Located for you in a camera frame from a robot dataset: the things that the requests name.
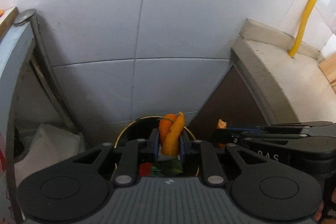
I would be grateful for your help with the red blue small carton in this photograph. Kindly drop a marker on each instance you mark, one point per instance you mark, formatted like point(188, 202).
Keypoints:
point(145, 169)

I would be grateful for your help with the white appliance with handle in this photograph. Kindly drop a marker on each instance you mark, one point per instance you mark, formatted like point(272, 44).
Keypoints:
point(22, 48)

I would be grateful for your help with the yellow vertical pipe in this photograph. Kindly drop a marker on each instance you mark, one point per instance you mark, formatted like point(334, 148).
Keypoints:
point(302, 25)

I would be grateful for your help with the wooden knife block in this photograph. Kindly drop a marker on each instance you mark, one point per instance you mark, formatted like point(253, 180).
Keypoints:
point(328, 68)

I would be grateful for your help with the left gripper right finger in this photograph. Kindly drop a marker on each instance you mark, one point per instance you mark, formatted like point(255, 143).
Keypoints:
point(199, 158)

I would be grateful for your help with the gold rimmed trash bin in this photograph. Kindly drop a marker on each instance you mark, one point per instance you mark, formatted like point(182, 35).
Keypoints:
point(141, 128)

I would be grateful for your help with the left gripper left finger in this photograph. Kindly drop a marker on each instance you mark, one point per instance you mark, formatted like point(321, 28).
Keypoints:
point(129, 157)

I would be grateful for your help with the orange peel piece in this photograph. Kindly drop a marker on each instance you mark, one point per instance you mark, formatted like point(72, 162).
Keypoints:
point(221, 127)

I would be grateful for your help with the orange peel pieces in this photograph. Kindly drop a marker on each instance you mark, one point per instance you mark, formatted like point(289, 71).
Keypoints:
point(170, 128)

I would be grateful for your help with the serrated green leaves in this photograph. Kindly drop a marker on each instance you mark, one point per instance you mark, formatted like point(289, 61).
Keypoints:
point(167, 168)

